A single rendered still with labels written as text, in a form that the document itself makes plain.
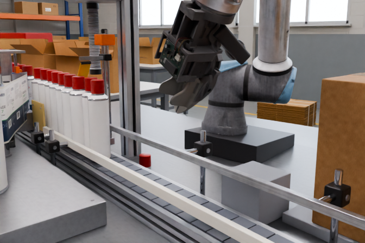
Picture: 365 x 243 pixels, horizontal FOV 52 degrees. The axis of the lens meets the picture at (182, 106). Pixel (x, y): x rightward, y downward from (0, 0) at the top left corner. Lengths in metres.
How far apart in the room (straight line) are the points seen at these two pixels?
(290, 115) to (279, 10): 3.90
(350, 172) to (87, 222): 0.48
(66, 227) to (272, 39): 0.71
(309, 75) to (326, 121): 5.77
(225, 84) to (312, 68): 5.31
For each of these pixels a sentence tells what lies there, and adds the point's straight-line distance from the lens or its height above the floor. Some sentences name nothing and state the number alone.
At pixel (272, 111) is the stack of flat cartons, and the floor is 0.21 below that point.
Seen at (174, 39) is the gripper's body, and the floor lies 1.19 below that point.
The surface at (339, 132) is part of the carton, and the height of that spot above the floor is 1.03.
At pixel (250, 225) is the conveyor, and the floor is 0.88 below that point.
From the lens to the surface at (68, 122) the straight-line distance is 1.09.
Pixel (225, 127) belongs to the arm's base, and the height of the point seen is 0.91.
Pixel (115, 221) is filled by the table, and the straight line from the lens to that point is 0.79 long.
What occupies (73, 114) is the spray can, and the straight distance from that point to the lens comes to 1.03.
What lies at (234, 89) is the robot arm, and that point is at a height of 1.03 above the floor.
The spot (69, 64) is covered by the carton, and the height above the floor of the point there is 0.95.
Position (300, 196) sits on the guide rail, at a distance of 0.59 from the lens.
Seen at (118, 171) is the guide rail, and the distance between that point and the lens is 0.83.
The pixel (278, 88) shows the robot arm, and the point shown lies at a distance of 1.14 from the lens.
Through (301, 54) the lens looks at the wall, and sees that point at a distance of 6.49.
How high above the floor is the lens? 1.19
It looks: 11 degrees down
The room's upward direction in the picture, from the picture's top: straight up
